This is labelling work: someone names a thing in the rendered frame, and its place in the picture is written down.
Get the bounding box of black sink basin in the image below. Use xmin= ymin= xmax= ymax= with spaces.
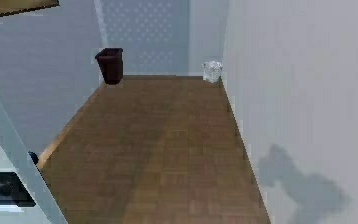
xmin=0 ymin=165 xmax=37 ymax=208

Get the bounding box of brown framed wall picture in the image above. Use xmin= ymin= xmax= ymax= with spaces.
xmin=0 ymin=0 xmax=61 ymax=20

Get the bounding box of dark maroon waste bin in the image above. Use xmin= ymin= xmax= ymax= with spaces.
xmin=94 ymin=47 xmax=125 ymax=86

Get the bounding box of white mesh waste bin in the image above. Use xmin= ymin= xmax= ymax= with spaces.
xmin=202 ymin=60 xmax=224 ymax=84

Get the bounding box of pale grey open door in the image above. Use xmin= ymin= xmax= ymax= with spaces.
xmin=0 ymin=79 xmax=69 ymax=224

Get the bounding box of pale blue patterned door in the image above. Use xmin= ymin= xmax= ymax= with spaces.
xmin=94 ymin=0 xmax=191 ymax=76

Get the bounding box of black door handle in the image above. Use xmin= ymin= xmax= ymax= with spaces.
xmin=27 ymin=151 xmax=40 ymax=166

